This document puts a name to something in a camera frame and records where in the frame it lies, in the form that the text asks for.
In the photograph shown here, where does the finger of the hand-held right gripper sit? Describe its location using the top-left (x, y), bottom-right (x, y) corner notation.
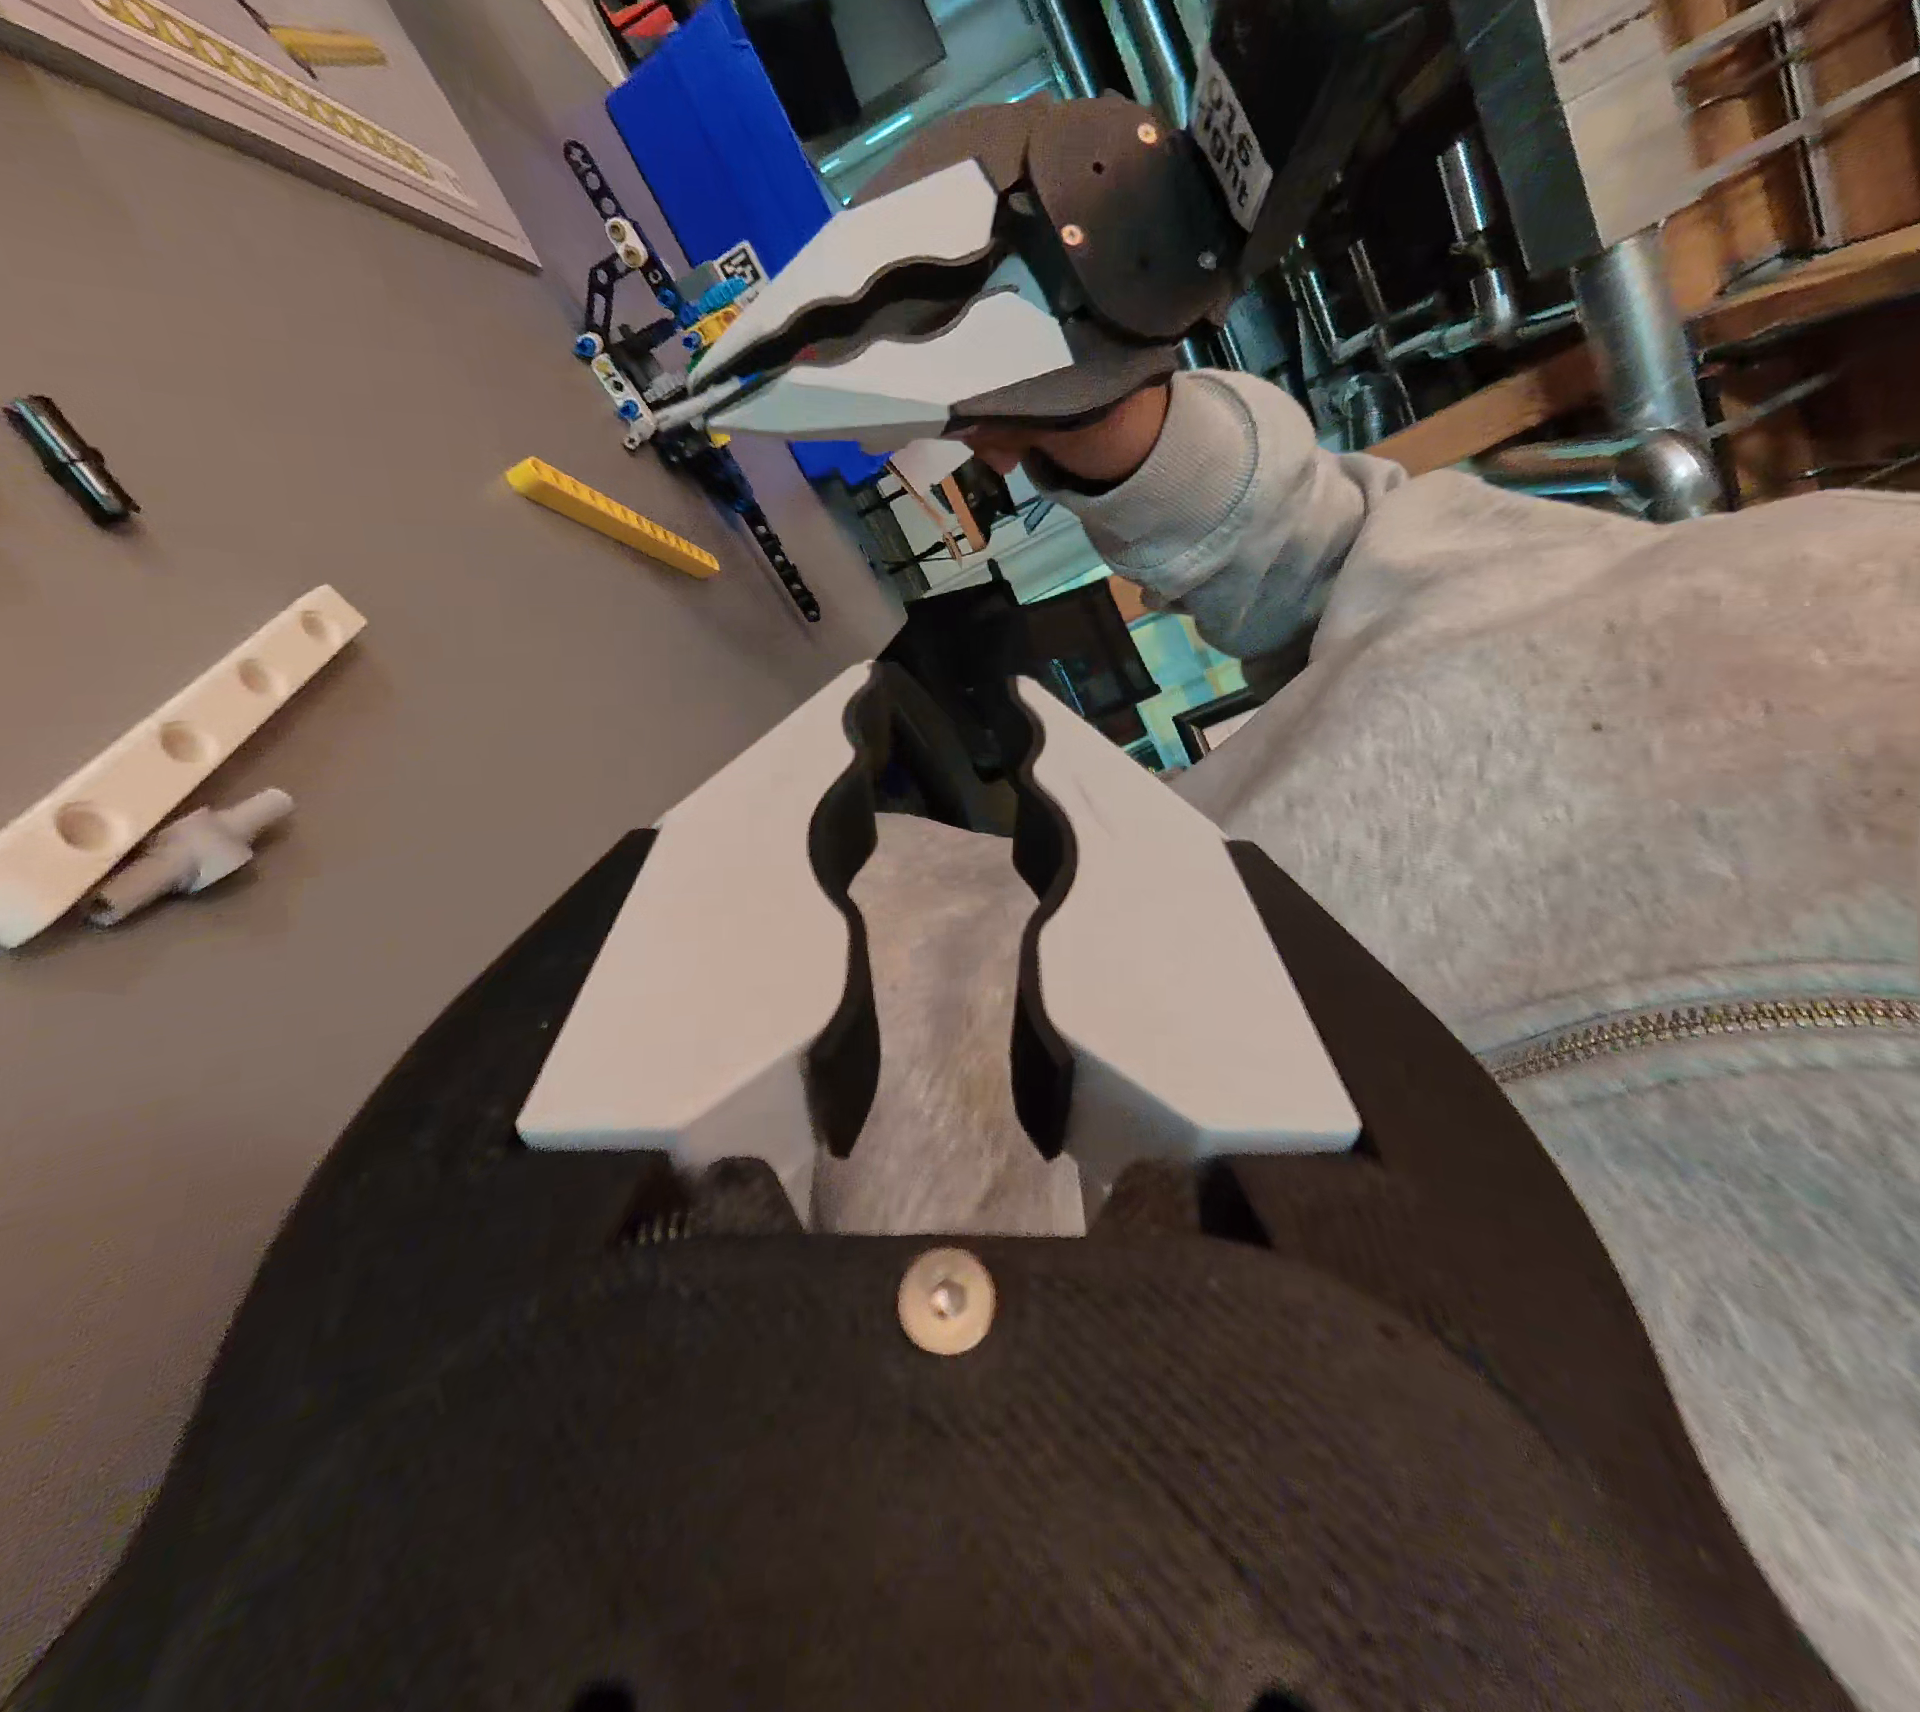
top-left (695, 291), bottom-right (1080, 453)
top-left (685, 159), bottom-right (1040, 399)

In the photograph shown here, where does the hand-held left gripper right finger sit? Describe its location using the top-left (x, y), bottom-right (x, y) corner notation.
top-left (1002, 674), bottom-right (1367, 1233)

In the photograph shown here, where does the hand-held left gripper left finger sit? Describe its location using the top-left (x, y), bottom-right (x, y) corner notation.
top-left (513, 658), bottom-right (900, 1227)

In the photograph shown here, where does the multicoloured lego assembly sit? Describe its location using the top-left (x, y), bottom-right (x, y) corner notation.
top-left (561, 137), bottom-right (827, 626)

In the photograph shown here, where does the long yellow lego beam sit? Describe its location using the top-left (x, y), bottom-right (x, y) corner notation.
top-left (503, 457), bottom-right (721, 578)

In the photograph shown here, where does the person's right forearm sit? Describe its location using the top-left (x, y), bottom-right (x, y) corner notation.
top-left (1049, 369), bottom-right (1651, 845)

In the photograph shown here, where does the pale grey lego connector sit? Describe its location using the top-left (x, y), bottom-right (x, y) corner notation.
top-left (83, 786), bottom-right (297, 930)

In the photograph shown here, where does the small black lego piece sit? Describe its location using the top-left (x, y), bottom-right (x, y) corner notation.
top-left (4, 394), bottom-right (141, 533)

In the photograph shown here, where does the person's right hand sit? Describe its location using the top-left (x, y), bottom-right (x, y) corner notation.
top-left (959, 381), bottom-right (1179, 497)

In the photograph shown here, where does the blue bin with marker label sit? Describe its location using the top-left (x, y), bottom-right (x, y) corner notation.
top-left (603, 0), bottom-right (863, 489)

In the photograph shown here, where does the person in grey sweatshirt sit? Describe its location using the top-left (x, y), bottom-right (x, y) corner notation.
top-left (809, 466), bottom-right (1920, 1712)

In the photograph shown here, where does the white plate with holes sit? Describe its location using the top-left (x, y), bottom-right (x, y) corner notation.
top-left (0, 585), bottom-right (370, 952)

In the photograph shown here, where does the wooden post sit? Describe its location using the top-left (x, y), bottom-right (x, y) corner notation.
top-left (1350, 335), bottom-right (1613, 483)

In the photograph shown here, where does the silver ventilation duct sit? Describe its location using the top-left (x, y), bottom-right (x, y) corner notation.
top-left (1566, 226), bottom-right (1728, 522)

